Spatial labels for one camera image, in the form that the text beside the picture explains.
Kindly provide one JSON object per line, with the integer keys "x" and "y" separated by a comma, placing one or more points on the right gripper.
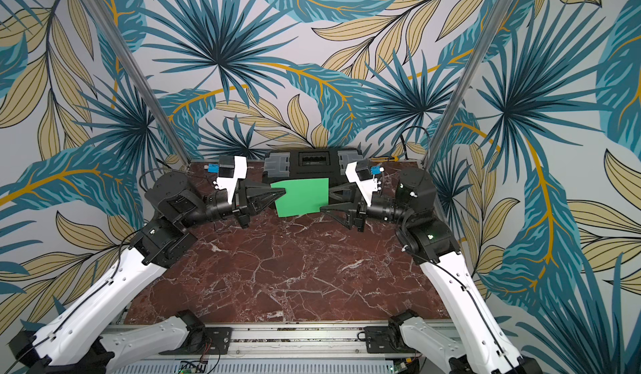
{"x": 358, "y": 211}

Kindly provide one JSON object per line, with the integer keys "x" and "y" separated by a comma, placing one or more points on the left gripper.
{"x": 241, "y": 204}

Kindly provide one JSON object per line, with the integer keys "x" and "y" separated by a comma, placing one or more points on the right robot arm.
{"x": 432, "y": 246}

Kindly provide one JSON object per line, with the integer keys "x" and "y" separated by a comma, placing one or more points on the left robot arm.
{"x": 73, "y": 341}

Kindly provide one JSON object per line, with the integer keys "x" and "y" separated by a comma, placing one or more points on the black plastic toolbox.
{"x": 301, "y": 164}

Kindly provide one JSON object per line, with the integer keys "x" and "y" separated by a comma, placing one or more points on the yellow utility knife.
{"x": 385, "y": 159}

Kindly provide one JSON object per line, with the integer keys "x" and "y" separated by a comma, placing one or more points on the small circuit board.
{"x": 192, "y": 367}

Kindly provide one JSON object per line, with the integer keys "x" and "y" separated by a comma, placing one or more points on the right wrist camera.
{"x": 368, "y": 179}

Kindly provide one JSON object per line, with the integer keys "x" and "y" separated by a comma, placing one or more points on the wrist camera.
{"x": 368, "y": 179}
{"x": 230, "y": 170}

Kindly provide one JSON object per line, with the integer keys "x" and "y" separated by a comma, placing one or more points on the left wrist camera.
{"x": 230, "y": 170}

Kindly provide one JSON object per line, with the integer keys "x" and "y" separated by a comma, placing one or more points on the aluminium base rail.
{"x": 300, "y": 341}

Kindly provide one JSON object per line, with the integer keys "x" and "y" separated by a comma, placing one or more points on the right aluminium frame post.
{"x": 496, "y": 15}

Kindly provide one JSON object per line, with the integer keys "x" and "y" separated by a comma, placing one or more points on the aluminium frame post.
{"x": 100, "y": 14}
{"x": 496, "y": 15}

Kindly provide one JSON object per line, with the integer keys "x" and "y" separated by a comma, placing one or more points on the left aluminium frame post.
{"x": 100, "y": 14}

